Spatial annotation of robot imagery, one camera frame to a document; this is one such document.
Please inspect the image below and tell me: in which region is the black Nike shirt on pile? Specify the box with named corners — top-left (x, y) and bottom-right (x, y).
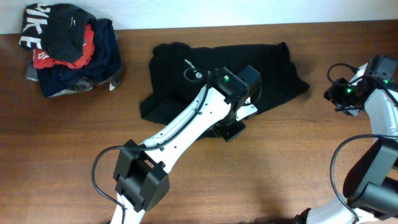
top-left (19, 3), bottom-right (96, 63)

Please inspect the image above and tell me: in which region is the red shirt in pile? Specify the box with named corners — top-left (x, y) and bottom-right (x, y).
top-left (33, 24), bottom-right (95, 69)

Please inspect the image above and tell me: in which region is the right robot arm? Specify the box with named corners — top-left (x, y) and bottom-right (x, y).
top-left (292, 55), bottom-right (397, 224)

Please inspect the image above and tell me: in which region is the navy blue shirt in pile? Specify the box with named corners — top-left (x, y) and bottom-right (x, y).
top-left (37, 18), bottom-right (123, 98)

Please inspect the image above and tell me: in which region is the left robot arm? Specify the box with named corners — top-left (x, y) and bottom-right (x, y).
top-left (111, 65), bottom-right (262, 223)

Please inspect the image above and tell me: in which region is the grey shirt under pile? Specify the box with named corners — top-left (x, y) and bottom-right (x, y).
top-left (24, 32), bottom-right (123, 98)

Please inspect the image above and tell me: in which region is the black t-shirt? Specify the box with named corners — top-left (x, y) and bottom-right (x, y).
top-left (140, 42), bottom-right (310, 125)

